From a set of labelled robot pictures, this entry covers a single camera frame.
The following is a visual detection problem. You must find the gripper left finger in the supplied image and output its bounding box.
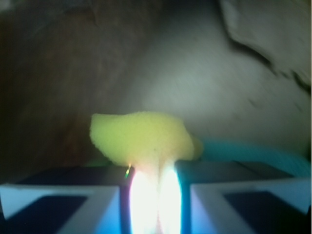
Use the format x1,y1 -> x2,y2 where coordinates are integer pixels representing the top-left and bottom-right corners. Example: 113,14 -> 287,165
0,165 -> 156,234

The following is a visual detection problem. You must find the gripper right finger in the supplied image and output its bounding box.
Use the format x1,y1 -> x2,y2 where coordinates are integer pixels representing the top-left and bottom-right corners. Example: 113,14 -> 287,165
173,160 -> 312,234

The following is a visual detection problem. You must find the yellow sponge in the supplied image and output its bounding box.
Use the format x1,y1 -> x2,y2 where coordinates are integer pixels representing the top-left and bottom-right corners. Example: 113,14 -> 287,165
89,111 -> 204,171

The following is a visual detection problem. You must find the teal cloth rag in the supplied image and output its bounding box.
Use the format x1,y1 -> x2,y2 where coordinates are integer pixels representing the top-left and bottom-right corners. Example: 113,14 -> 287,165
201,140 -> 312,177

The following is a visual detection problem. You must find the brown paper bag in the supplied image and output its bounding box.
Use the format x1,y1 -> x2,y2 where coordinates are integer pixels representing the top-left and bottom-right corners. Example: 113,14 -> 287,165
0,0 -> 312,183

